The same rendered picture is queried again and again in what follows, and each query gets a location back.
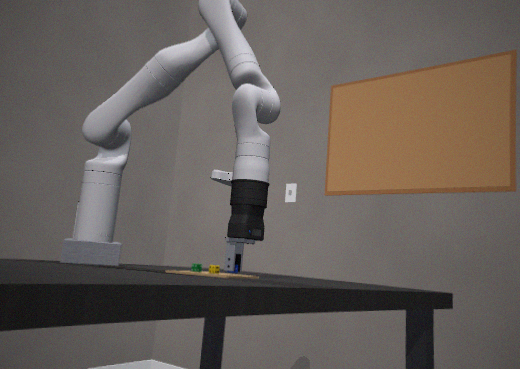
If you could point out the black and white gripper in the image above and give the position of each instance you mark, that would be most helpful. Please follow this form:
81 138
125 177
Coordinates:
249 181

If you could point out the yellow die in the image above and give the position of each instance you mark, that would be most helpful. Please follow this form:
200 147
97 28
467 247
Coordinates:
214 269

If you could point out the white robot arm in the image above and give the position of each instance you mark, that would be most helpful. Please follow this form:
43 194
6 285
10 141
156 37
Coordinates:
255 101

